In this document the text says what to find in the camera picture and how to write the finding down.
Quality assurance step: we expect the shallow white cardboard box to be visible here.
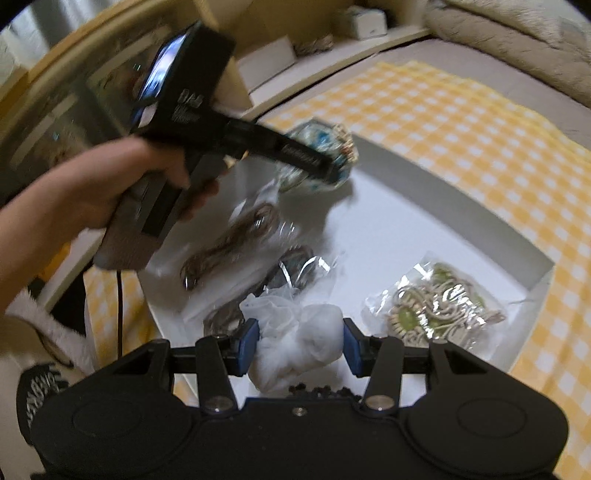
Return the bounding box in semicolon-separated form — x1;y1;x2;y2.
137;134;556;404

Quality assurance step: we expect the bundle of beige rope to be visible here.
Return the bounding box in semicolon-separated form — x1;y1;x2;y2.
294;34;334;57

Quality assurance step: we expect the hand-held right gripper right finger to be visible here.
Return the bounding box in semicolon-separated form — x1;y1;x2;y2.
342;318;490;414

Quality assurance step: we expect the clear plastic bag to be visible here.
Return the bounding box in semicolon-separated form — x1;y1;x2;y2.
0;28;155;190

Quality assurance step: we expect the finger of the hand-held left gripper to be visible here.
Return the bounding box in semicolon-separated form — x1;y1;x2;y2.
219;115;340;184

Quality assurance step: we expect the bag of brown hair ties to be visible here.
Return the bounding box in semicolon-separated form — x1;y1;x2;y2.
148;180;301;324

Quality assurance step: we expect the bag of beige hair ties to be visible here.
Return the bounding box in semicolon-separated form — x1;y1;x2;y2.
365;251;509;348

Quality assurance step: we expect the white fuzzy printed garment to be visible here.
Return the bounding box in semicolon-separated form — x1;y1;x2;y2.
0;290;122;464

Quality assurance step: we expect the folded beige comforter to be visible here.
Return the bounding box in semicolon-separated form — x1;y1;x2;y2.
422;0;591;110

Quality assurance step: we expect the blue white floral scrunchie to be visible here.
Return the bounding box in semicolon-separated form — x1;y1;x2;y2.
277;117;360;193

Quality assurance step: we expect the small white box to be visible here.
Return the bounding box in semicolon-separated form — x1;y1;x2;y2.
237;37;297;80

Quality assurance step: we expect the yellow checkered blanket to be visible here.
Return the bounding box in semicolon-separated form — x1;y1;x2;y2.
83;60;591;480

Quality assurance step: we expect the black cable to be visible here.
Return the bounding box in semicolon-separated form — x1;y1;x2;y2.
115;269;124;367

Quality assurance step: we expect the white tissue box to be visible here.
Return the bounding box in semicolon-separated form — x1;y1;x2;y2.
342;6;387;38

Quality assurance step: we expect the bag of dark scrunchies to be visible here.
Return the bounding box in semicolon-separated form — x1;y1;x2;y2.
203;247;346;337

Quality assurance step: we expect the white mesh cloth bundle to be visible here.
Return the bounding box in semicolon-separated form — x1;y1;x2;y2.
239;288;346;394

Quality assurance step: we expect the person's left hand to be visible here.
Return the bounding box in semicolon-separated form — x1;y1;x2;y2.
90;137;221;232

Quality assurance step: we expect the person's left forearm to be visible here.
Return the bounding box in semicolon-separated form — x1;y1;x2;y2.
0;154;116;317

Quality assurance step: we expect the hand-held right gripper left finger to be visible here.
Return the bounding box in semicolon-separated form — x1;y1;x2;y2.
99;318;260;414

